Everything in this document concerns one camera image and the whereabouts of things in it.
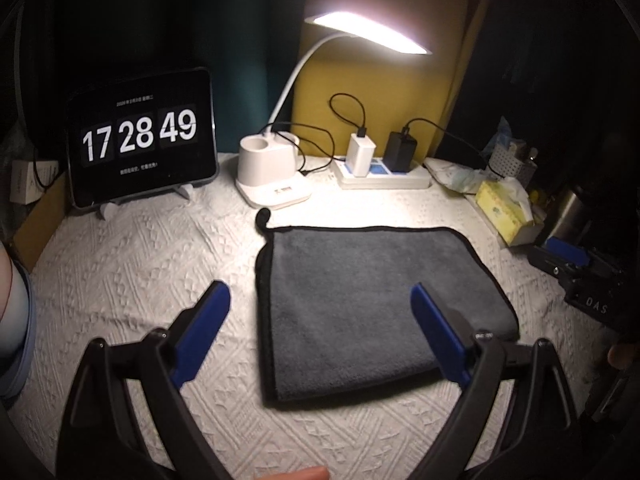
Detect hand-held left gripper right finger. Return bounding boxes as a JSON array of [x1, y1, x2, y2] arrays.
[[410, 282, 584, 480]]

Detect pale pink and blue cloth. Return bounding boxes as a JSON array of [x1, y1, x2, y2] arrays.
[[0, 246, 37, 398]]

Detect white textured tablecloth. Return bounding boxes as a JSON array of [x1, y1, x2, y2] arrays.
[[2, 152, 608, 480]]

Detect person's right hand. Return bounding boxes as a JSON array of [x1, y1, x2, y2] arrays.
[[607, 344, 635, 370]]

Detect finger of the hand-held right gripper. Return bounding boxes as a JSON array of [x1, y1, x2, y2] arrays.
[[545, 237, 589, 266]]

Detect black cable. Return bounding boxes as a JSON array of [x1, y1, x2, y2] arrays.
[[402, 118, 489, 171], [260, 122, 347, 179], [329, 93, 369, 139]]

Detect white cable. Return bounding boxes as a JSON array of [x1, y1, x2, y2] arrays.
[[12, 7, 32, 128]]

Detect soft tissue pack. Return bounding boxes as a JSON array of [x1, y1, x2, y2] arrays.
[[424, 157, 495, 195]]

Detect white plastic basket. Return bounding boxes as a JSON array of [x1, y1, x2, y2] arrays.
[[487, 142, 539, 184]]

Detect black tablet showing clock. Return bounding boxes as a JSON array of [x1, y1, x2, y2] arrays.
[[65, 66, 220, 209]]

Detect yellow tissue box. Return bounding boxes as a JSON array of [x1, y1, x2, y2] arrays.
[[475, 177, 546, 247]]

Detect white power strip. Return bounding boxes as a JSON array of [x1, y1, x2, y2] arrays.
[[333, 156, 432, 190]]

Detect brown cardboard box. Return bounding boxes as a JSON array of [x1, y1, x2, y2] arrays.
[[10, 170, 72, 274]]

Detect white desk lamp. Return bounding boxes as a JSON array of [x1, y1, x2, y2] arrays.
[[236, 10, 433, 209]]

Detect dark green curtain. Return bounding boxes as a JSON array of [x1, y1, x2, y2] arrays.
[[150, 0, 313, 153]]

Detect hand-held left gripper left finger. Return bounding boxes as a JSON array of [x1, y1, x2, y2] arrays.
[[57, 280, 232, 480]]

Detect steel flask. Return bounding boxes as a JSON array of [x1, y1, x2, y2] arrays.
[[547, 185, 594, 246]]

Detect black charger plug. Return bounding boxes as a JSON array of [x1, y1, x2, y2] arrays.
[[384, 131, 417, 173]]

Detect white charger plug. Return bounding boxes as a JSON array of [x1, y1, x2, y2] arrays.
[[348, 134, 376, 179]]

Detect grey towel with black trim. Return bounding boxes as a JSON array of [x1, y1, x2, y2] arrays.
[[254, 209, 522, 404]]

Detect white tablet stand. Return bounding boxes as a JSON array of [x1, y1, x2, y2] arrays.
[[97, 184, 196, 220]]

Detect small white box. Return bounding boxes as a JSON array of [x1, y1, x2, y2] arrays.
[[10, 159, 61, 206]]

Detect person's left hand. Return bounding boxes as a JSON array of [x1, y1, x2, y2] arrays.
[[269, 466, 332, 480]]

